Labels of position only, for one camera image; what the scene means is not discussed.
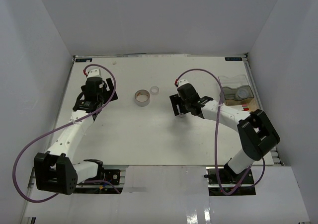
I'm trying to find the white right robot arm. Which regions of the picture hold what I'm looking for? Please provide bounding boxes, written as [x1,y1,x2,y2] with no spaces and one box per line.
[169,79,280,184]

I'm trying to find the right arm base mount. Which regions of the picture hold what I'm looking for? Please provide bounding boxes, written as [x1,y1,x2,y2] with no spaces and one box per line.
[203,168,256,197]

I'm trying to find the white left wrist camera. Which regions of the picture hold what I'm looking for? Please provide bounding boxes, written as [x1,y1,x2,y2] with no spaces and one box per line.
[83,69,102,78]

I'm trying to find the small clear tape roll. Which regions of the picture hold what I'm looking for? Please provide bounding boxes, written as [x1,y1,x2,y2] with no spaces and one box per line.
[150,86,159,95]

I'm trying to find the clear tiered desk organizer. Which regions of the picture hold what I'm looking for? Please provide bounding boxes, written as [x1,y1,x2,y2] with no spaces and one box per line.
[218,75,259,112]

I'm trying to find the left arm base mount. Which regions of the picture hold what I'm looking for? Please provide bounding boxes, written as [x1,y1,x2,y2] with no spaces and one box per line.
[74,169,126,194]

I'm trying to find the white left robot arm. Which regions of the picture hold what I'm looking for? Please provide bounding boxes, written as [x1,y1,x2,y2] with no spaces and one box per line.
[34,76,118,195]

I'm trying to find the large clear tape roll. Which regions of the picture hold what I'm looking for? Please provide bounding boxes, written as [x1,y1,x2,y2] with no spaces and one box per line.
[134,89,150,107]

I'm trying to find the blue label sticker right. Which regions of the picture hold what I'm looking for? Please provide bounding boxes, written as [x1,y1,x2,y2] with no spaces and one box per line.
[225,57,242,62]

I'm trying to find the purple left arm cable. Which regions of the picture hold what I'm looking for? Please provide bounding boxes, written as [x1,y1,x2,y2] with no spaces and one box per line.
[13,64,117,204]

